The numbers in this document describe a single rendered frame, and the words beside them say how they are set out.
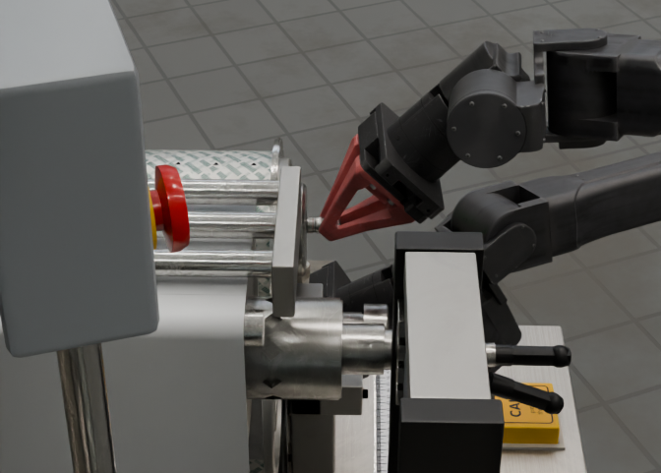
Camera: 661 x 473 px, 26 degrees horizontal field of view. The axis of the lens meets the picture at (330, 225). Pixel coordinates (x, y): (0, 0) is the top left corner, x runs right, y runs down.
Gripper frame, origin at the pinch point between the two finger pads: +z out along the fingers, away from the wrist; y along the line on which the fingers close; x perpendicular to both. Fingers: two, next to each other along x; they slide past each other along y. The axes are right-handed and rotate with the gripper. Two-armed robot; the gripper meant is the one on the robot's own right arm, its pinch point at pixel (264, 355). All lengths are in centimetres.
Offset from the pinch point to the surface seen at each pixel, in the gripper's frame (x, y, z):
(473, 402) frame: 25, -48, -31
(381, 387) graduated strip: -20.0, 14.8, -1.1
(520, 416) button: -25.0, 8.1, -14.5
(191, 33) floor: -72, 270, 89
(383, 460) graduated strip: -20.1, 3.9, -1.3
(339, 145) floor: -94, 210, 51
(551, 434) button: -27.2, 6.5, -16.6
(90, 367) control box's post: 45, -62, -25
